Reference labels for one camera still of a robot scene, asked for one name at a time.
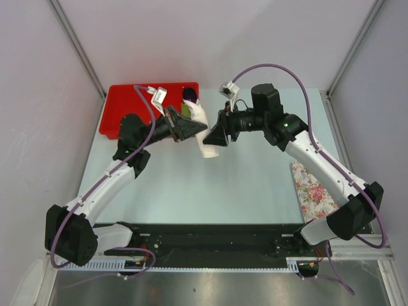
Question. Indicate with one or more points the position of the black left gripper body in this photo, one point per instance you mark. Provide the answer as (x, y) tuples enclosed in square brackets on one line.
[(161, 131)]

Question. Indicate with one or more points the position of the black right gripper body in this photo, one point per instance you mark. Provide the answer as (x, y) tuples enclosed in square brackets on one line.
[(245, 121)]

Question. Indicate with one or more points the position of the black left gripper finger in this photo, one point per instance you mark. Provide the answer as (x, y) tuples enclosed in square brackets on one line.
[(179, 127), (218, 135)]

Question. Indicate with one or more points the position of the white paper napkin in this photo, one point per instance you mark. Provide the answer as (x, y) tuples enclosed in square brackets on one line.
[(198, 114)]

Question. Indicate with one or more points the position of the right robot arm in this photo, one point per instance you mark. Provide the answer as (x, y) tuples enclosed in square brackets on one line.
[(357, 200)]

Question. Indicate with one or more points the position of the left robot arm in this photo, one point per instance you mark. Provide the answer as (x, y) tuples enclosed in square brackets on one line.
[(70, 234)]

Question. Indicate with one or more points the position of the red plastic bin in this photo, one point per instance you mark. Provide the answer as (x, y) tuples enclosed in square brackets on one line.
[(123, 99)]

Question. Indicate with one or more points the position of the floral tray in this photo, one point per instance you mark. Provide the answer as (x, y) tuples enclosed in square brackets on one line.
[(315, 201)]

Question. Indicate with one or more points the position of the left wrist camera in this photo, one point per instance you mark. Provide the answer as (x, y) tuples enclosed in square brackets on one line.
[(158, 96)]

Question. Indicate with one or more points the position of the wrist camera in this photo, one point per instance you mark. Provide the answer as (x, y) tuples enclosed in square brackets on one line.
[(230, 90), (158, 96)]

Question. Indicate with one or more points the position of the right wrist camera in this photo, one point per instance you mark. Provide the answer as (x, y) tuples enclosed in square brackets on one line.
[(230, 90)]

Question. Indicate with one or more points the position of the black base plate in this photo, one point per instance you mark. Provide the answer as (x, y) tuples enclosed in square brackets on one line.
[(221, 245)]

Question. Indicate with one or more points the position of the aluminium frame rail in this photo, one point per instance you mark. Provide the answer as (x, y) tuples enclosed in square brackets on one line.
[(355, 249)]

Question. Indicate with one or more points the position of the white cable duct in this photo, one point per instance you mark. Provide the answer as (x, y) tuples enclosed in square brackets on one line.
[(131, 265)]

